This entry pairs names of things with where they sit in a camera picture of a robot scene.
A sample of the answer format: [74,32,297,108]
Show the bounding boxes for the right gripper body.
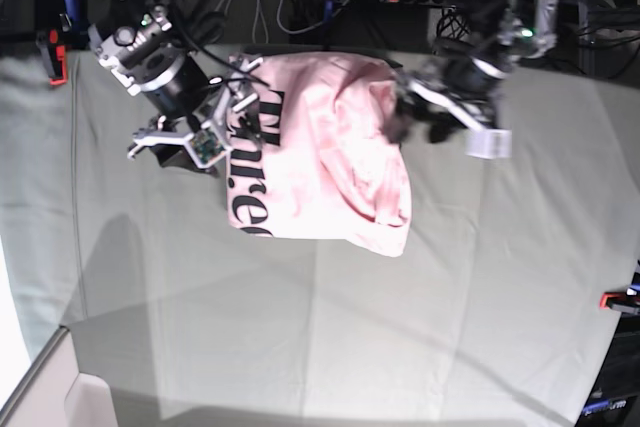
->
[134,56,230,132]

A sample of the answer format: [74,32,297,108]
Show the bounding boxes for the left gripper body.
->
[421,54,510,120]

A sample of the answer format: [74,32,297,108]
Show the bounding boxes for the red clamp at left edge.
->
[36,29,68,86]

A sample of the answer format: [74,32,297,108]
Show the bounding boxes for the red clamp at edge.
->
[36,29,68,86]
[600,289,639,316]

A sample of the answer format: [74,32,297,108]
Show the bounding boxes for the red clamp at right edge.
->
[600,289,639,316]

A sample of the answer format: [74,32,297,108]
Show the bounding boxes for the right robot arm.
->
[88,0,265,175]

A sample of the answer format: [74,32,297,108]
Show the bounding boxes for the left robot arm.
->
[383,0,559,159]

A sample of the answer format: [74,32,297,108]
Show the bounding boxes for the grey-green table cloth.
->
[1,52,639,426]

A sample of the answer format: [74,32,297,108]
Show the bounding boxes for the pink t-shirt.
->
[226,52,412,257]

